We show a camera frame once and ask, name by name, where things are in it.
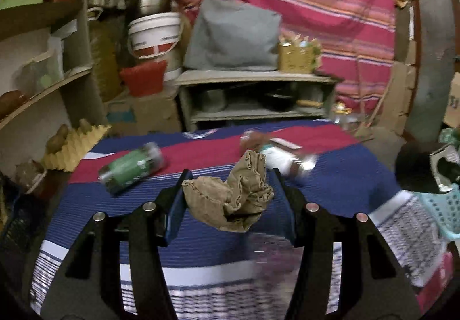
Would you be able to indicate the white plastic bucket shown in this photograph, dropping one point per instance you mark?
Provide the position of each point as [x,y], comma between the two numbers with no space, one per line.
[154,35]

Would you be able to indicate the black pan wooden handle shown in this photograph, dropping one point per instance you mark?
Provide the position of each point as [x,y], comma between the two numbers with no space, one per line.
[285,103]

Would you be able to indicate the yellow egg carton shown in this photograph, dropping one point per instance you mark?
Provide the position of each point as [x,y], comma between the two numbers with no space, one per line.
[76,146]

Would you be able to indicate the striped plaid tablecloth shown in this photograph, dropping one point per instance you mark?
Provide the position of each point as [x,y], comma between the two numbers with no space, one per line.
[275,221]

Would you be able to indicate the large amber oil jug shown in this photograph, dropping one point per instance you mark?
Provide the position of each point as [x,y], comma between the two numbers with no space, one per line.
[105,66]

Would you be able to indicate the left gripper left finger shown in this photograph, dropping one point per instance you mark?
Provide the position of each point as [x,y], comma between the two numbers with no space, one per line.
[113,268]

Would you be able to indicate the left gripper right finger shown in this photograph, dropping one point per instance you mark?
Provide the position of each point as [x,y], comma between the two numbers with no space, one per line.
[347,270]

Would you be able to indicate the red plastic basket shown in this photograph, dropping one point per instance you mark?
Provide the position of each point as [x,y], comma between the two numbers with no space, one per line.
[144,79]

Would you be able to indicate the green label clear jar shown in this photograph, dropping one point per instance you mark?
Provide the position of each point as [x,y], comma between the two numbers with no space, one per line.
[123,172]

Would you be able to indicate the grey low shelf unit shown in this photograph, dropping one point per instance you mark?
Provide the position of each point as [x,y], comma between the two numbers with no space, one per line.
[212,97]

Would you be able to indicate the clear oil bottle yellow cap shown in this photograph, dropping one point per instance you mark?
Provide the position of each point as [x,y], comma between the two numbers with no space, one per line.
[340,115]

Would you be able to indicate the grey cloth bag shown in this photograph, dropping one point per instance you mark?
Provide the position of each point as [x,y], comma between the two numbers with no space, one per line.
[229,35]

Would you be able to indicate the yellow utensil holder box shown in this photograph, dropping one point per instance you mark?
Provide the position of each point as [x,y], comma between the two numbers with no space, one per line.
[299,59]

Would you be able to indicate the brown spice jar silver lid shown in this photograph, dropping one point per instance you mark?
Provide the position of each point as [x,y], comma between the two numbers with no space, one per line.
[290,159]

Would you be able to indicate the purple candy blister pack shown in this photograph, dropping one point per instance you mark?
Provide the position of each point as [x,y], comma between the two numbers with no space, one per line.
[274,257]

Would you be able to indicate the wooden wall shelf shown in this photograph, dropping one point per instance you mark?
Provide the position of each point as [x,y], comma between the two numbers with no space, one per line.
[25,34]

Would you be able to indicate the light blue plastic basket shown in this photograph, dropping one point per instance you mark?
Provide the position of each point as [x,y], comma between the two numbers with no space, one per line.
[445,209]

